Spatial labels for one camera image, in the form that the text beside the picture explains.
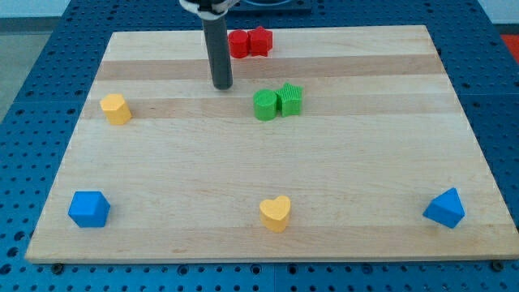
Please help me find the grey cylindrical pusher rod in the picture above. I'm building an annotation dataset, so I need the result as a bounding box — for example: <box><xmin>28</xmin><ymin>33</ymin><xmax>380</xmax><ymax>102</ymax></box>
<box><xmin>202</xmin><ymin>16</ymin><xmax>233</xmax><ymax>90</ymax></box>

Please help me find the blue cube block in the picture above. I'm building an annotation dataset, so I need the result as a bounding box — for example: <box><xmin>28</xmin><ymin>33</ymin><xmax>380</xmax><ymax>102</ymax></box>
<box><xmin>68</xmin><ymin>191</ymin><xmax>111</xmax><ymax>228</ymax></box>

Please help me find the blue triangle block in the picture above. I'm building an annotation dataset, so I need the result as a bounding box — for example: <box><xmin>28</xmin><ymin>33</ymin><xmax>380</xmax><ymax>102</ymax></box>
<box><xmin>422</xmin><ymin>187</ymin><xmax>465</xmax><ymax>229</ymax></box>

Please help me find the yellow heart block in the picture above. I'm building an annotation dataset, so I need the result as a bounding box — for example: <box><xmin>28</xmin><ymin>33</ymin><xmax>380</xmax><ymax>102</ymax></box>
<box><xmin>259</xmin><ymin>195</ymin><xmax>291</xmax><ymax>233</ymax></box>

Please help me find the green star block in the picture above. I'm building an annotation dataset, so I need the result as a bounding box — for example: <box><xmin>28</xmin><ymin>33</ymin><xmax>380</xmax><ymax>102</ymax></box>
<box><xmin>275</xmin><ymin>83</ymin><xmax>303</xmax><ymax>117</ymax></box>

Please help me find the wooden board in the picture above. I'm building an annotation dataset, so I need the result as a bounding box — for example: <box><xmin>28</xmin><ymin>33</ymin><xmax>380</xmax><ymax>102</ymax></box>
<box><xmin>25</xmin><ymin>25</ymin><xmax>518</xmax><ymax>264</ymax></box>

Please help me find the white rod mount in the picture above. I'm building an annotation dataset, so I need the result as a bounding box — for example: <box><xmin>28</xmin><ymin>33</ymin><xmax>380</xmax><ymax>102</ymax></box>
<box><xmin>179</xmin><ymin>0</ymin><xmax>239</xmax><ymax>20</ymax></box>

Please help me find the yellow hexagon block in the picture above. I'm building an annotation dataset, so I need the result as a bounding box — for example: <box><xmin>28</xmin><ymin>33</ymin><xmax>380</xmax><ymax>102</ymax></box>
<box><xmin>100</xmin><ymin>93</ymin><xmax>132</xmax><ymax>125</ymax></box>

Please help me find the red star block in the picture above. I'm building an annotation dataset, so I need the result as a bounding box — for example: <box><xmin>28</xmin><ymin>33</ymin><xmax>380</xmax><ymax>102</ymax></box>
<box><xmin>247</xmin><ymin>26</ymin><xmax>273</xmax><ymax>57</ymax></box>

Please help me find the red cylinder block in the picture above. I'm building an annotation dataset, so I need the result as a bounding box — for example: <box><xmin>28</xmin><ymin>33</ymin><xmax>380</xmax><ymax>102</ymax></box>
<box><xmin>228</xmin><ymin>30</ymin><xmax>250</xmax><ymax>58</ymax></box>

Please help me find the green cylinder block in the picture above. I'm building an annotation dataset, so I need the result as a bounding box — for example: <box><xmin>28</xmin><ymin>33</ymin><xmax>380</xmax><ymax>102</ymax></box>
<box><xmin>253</xmin><ymin>89</ymin><xmax>277</xmax><ymax>121</ymax></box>

